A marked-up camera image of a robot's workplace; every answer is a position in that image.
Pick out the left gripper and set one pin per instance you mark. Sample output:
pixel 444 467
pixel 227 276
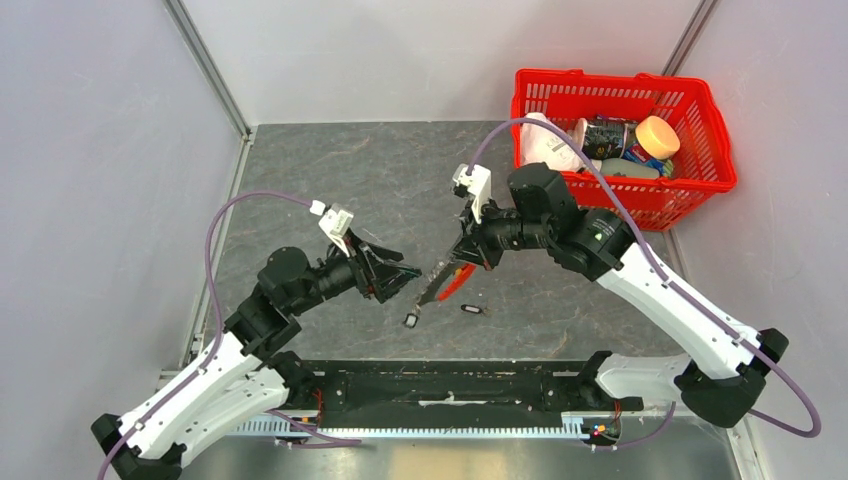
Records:
pixel 374 279

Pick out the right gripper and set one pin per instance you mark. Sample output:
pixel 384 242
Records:
pixel 474 243

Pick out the keyring bunch with tags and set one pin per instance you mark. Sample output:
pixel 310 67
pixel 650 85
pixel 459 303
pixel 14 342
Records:
pixel 442 282

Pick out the black key tag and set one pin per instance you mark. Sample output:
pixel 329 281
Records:
pixel 474 309

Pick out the white plastic bag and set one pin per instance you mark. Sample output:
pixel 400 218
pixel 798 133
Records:
pixel 540 145

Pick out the red plastic basket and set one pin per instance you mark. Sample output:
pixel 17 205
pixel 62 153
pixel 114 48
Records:
pixel 703 166

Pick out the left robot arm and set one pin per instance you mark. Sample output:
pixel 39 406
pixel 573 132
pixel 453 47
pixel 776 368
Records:
pixel 246 370

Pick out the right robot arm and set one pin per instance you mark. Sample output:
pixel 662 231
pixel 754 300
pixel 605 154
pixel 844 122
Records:
pixel 724 363

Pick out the grey green pouch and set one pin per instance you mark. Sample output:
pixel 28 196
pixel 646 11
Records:
pixel 619 167

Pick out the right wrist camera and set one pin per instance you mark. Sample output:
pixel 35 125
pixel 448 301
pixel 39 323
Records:
pixel 473 182

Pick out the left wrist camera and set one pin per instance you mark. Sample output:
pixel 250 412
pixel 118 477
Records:
pixel 335 223

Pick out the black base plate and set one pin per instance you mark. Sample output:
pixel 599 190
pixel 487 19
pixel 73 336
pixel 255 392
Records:
pixel 452 394

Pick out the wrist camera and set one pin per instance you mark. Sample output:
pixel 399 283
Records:
pixel 473 182
pixel 335 223

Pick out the jar with yellow lid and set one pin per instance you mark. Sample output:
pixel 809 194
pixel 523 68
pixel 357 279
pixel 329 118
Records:
pixel 653 143

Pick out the dark printed can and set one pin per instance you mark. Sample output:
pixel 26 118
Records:
pixel 602 138

